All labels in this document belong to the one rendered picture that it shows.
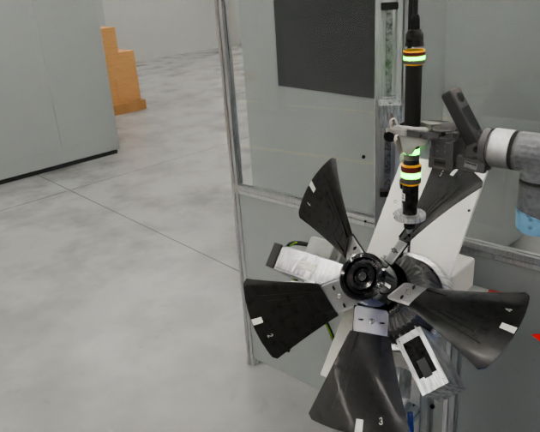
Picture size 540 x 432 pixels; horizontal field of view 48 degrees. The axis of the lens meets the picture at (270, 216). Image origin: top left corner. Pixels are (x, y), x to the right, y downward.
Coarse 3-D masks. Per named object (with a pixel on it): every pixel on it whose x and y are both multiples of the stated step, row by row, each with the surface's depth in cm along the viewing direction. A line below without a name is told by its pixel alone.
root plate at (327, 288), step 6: (330, 282) 151; (336, 282) 151; (324, 288) 153; (330, 288) 152; (336, 288) 152; (330, 294) 153; (336, 294) 152; (342, 294) 152; (330, 300) 154; (336, 300) 153; (342, 300) 153; (348, 300) 152; (336, 306) 154; (342, 306) 154; (348, 306) 153
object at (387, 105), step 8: (384, 96) 192; (392, 96) 191; (384, 104) 185; (392, 104) 184; (400, 104) 184; (384, 112) 184; (392, 112) 184; (400, 112) 184; (384, 120) 185; (400, 120) 185
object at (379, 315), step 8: (360, 312) 145; (368, 312) 146; (376, 312) 146; (384, 312) 147; (368, 320) 145; (376, 320) 146; (384, 320) 146; (360, 328) 144; (368, 328) 145; (376, 328) 145; (384, 328) 146
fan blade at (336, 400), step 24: (360, 336) 142; (384, 336) 145; (336, 360) 141; (360, 360) 141; (384, 360) 143; (336, 384) 139; (360, 384) 139; (384, 384) 140; (312, 408) 139; (336, 408) 138; (360, 408) 138; (384, 408) 138
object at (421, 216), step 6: (402, 204) 136; (396, 210) 137; (402, 210) 136; (420, 210) 136; (396, 216) 134; (402, 216) 133; (408, 216) 133; (414, 216) 133; (420, 216) 133; (402, 222) 133; (408, 222) 132; (414, 222) 132; (420, 222) 132
